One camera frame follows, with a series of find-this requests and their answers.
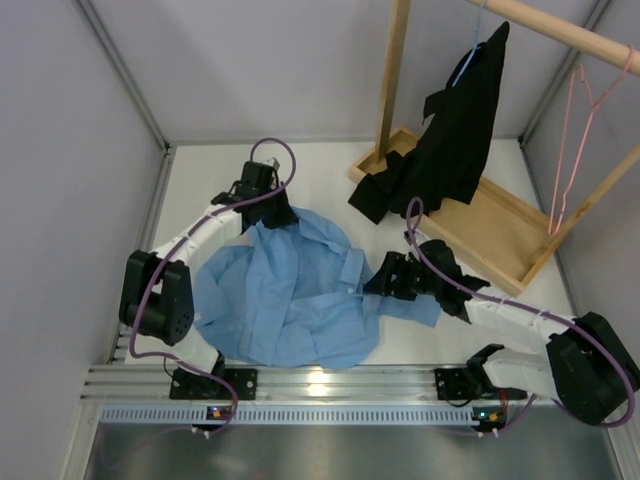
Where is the grey slotted cable duct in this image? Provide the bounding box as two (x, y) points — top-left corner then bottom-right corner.
(100, 404), (504, 427)

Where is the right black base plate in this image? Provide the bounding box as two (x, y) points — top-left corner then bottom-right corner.
(434, 368), (479, 402)

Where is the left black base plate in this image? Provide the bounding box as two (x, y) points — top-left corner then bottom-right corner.
(169, 368), (258, 401)

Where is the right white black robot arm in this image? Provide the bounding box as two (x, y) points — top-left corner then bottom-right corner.
(363, 240), (639, 426)

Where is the aluminium mounting rail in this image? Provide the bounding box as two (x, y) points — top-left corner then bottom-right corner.
(80, 364), (437, 405)

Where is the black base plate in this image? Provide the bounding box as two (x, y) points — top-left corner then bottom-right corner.
(169, 368), (258, 401)
(434, 368), (479, 402)

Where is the pink wire hanger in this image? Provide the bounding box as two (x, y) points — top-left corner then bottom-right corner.
(547, 45), (635, 236)

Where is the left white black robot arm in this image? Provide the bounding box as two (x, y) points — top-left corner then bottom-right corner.
(118, 158), (297, 399)

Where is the blue wire hanger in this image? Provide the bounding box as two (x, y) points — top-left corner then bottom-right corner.
(452, 0), (487, 87)

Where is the light blue shirt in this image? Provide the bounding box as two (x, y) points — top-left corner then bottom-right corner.
(194, 208), (440, 369)

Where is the wooden clothes rack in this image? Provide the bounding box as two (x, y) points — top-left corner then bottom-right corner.
(349, 1), (639, 296)

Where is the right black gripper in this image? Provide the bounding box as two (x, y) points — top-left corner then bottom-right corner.
(363, 252), (441, 302)

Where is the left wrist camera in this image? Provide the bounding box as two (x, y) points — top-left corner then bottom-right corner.
(265, 157), (280, 172)

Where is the black shirt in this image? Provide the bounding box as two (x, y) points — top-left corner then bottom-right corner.
(348, 21), (510, 224)

